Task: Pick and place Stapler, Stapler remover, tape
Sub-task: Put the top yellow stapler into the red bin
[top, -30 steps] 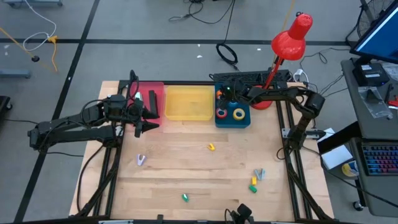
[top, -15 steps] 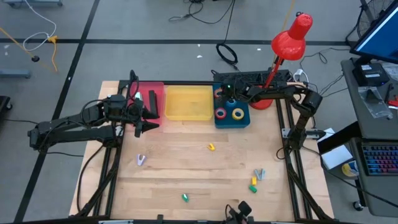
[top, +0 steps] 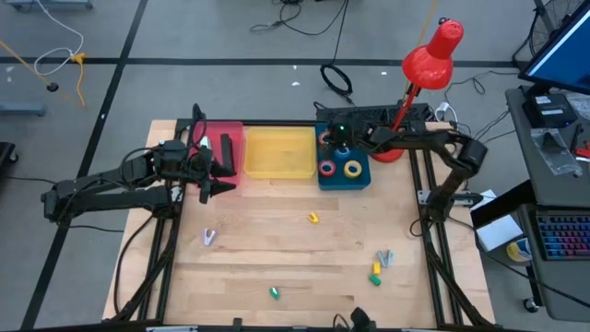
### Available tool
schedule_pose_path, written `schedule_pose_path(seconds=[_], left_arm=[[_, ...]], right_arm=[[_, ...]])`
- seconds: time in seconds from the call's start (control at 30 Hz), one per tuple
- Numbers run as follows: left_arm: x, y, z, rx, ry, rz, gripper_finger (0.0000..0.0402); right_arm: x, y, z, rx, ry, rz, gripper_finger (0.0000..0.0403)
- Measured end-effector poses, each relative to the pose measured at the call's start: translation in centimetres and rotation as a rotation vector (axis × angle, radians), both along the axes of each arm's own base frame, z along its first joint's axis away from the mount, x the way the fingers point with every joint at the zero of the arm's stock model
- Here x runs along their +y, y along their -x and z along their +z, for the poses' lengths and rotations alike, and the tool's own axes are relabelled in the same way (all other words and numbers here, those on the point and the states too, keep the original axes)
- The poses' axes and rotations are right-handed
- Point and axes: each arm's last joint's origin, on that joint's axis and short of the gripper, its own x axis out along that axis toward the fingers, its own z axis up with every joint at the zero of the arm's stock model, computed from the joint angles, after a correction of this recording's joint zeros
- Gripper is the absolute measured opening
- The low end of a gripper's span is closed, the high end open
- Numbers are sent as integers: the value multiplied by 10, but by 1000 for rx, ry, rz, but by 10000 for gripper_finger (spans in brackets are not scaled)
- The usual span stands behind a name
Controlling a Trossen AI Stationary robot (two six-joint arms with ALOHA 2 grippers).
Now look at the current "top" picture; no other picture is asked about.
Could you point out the black stapler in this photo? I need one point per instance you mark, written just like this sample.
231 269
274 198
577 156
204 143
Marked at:
227 147

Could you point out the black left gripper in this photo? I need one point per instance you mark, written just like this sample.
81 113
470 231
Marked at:
199 168

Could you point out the yellow and blue roll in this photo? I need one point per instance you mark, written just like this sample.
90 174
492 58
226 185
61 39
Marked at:
516 251

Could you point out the blue tape roll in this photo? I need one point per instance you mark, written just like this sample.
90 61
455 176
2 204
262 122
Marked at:
342 155

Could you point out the yellow plastic bin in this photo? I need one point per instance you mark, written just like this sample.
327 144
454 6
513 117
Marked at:
280 154

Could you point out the small black box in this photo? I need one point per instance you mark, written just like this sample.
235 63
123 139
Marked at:
548 115

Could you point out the black floor puck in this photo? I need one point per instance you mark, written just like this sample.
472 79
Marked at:
52 87

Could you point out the rainbow backlit keyboard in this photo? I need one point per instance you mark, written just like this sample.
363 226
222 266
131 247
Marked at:
564 236

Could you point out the black aluminium table frame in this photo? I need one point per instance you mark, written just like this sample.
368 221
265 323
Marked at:
281 124

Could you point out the red desk lamp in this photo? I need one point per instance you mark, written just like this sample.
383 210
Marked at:
428 64

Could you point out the grey furniture foot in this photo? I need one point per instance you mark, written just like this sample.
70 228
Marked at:
50 4
20 110

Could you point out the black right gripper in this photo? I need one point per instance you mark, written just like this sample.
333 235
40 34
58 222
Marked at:
350 136

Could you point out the mint green stapler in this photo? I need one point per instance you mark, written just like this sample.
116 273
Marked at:
205 144

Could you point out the black object with caster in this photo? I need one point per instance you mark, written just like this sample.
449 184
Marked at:
5 157

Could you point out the white box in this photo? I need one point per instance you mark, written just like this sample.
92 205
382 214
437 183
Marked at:
498 232

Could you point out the grey-blue staple remover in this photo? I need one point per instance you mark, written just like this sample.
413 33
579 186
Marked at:
381 258

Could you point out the orange tape roll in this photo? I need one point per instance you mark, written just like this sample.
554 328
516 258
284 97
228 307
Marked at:
322 137

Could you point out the red tool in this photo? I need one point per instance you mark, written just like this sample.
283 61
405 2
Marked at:
583 152

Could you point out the blue plastic bin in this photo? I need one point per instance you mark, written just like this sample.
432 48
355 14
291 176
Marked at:
343 183

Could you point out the clear plastic bag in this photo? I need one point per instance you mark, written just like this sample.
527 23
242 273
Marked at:
555 157

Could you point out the lavender staple remover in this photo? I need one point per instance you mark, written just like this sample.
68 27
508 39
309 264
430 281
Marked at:
208 243

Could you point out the red tape roll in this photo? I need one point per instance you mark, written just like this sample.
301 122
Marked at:
320 168

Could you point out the computer monitor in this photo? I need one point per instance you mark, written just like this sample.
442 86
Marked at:
567 55

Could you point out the yellow tape roll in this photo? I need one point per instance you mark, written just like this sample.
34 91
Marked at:
346 169

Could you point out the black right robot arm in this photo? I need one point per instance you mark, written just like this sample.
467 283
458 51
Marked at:
415 140

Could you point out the desk caster wheel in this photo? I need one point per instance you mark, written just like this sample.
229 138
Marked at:
531 304

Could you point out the black fan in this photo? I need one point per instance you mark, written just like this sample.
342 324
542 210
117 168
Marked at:
548 27

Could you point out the white power adapter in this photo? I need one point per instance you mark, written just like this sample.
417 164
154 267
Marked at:
442 110

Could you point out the pink plastic bin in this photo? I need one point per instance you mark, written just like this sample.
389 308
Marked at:
216 129

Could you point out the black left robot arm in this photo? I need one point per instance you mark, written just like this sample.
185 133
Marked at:
115 196

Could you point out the grey desk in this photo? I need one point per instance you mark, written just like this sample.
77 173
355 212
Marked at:
553 193

